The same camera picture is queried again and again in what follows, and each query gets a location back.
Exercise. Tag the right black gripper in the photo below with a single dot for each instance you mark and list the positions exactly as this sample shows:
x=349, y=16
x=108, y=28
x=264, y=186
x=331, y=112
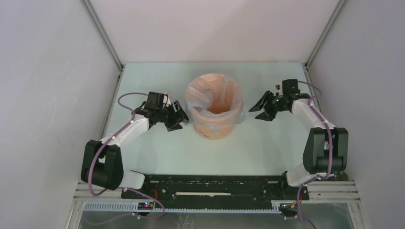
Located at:
x=270, y=115

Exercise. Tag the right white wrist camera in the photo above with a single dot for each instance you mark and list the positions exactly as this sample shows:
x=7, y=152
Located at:
x=279, y=89

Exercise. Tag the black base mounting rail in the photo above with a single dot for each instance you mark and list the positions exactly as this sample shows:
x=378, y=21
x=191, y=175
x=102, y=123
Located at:
x=221, y=190

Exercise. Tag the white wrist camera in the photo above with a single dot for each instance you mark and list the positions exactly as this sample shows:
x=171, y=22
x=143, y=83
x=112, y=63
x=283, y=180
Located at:
x=279, y=89
x=166, y=101

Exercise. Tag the orange plastic trash bin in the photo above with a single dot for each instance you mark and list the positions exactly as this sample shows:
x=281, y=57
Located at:
x=214, y=123

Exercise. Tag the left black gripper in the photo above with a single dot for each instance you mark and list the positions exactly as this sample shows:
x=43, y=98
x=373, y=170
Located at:
x=176, y=116

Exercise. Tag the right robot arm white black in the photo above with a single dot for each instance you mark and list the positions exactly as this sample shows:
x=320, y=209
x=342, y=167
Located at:
x=326, y=149

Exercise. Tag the light blue plastic trash bag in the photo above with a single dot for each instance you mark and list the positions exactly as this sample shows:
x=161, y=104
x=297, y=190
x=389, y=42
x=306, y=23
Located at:
x=215, y=101

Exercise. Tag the white slotted cable duct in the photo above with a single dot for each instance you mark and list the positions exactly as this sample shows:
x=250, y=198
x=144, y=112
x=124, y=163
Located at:
x=135, y=206

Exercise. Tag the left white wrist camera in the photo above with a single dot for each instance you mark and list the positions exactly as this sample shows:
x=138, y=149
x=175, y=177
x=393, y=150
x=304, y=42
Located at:
x=166, y=101

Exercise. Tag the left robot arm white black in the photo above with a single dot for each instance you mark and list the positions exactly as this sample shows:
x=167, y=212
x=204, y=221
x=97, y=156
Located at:
x=102, y=165

